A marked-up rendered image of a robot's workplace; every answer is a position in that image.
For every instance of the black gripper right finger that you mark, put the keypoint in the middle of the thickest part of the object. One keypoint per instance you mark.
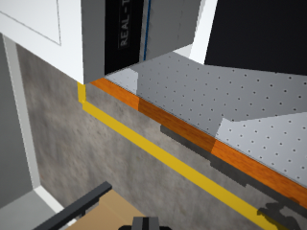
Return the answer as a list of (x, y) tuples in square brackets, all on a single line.
[(153, 224)]

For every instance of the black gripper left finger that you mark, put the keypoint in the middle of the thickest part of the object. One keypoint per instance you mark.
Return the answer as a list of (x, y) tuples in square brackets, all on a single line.
[(138, 223)]

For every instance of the grey flat base plate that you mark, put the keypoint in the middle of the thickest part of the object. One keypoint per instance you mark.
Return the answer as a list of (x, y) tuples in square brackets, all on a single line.
[(261, 114)]

